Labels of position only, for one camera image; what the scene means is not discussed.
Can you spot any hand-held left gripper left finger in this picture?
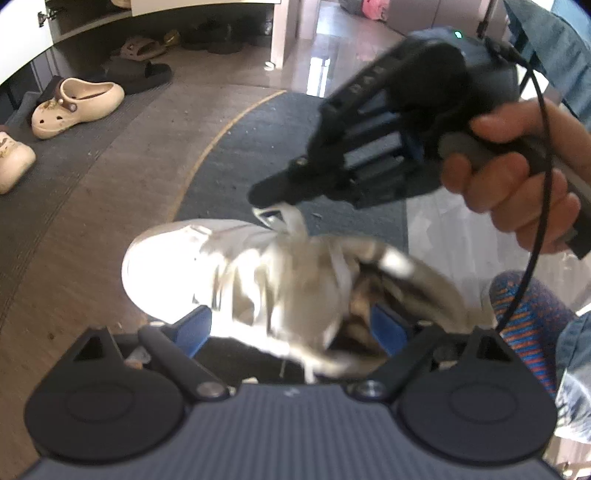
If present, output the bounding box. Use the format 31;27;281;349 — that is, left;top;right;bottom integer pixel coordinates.
69;305;232;401

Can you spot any person's striped trouser leg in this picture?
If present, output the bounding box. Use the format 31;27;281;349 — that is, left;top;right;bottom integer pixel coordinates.
489;270;578;398

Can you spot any plain white cabinet door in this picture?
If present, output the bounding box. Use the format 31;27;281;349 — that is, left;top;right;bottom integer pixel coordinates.
0;0;52;86

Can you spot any person's right forearm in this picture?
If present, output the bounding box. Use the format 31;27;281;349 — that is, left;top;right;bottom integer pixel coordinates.
503;0;591;130

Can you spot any person's denim jacket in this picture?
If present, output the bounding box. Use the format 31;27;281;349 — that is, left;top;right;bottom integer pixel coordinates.
554;311;591;462

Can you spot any grey shoe cabinet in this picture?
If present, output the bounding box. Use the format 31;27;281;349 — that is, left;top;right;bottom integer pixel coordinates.
37;0;301;70

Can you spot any person's right hand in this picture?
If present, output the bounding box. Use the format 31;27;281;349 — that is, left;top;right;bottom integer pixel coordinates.
441;99;591;254

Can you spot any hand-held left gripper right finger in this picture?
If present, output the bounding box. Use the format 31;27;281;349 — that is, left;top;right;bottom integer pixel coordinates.
346;305;520;402

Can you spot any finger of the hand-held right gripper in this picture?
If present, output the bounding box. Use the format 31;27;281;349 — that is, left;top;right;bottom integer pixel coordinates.
248;87;371;193
252;178;371;209

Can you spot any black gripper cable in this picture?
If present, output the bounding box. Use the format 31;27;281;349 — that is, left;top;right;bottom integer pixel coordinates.
478;0;555;330

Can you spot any cream clog with charms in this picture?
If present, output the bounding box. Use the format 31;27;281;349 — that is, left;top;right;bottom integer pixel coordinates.
0;131;37;195
31;78;125;140

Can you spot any black chunky shoe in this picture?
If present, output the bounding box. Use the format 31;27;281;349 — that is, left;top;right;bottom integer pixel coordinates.
182;21;273;55

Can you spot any white chunky sneaker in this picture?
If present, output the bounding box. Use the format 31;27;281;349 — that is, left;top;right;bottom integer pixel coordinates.
121;203;497;384

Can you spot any pink bag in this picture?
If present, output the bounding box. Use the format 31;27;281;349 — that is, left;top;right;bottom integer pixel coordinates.
360;0;391;21

